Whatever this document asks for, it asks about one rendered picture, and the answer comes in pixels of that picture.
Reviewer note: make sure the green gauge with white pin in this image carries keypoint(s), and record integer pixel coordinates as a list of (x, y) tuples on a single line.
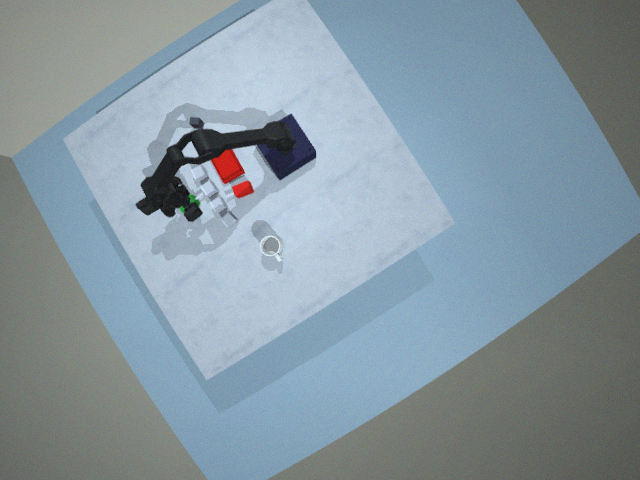
[(193, 199)]

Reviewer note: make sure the white mug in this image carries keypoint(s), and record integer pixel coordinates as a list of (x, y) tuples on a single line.
[(272, 245)]

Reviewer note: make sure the red tray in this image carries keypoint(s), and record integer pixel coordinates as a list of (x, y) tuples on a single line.
[(228, 166)]

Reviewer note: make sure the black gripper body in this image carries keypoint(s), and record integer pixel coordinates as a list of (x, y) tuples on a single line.
[(193, 211)]

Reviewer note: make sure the red block with white cylindrical pin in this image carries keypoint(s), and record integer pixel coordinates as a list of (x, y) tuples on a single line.
[(241, 190)]

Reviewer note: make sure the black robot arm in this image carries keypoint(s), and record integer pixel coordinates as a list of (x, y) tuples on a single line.
[(209, 144)]

